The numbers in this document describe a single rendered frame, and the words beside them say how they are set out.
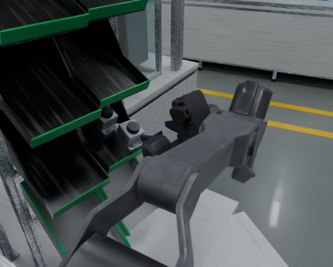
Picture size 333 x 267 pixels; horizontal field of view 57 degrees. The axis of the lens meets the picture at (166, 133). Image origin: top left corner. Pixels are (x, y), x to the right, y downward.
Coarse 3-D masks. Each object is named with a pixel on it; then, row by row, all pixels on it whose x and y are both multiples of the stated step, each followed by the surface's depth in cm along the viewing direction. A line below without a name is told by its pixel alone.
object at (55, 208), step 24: (0, 120) 65; (24, 144) 64; (48, 144) 65; (72, 144) 67; (24, 168) 60; (48, 168) 62; (72, 168) 64; (96, 168) 65; (48, 192) 59; (72, 192) 60
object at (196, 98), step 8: (184, 96) 48; (192, 96) 49; (200, 96) 50; (176, 104) 48; (184, 104) 48; (192, 104) 49; (200, 104) 50; (176, 112) 47; (184, 112) 46; (192, 112) 49; (200, 112) 50; (208, 112) 51; (176, 120) 48; (184, 120) 47; (192, 120) 48; (200, 120) 49; (184, 128) 50; (192, 128) 49
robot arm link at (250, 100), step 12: (240, 84) 48; (252, 84) 45; (240, 96) 47; (252, 96) 45; (264, 96) 46; (240, 108) 45; (252, 108) 46; (264, 108) 46; (252, 120) 43; (264, 120) 43; (264, 132) 44; (252, 144) 38; (252, 156) 39
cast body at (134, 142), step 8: (128, 120) 70; (120, 128) 68; (128, 128) 67; (136, 128) 68; (120, 136) 70; (128, 136) 67; (136, 136) 68; (120, 144) 71; (128, 144) 69; (136, 144) 70; (128, 152) 70
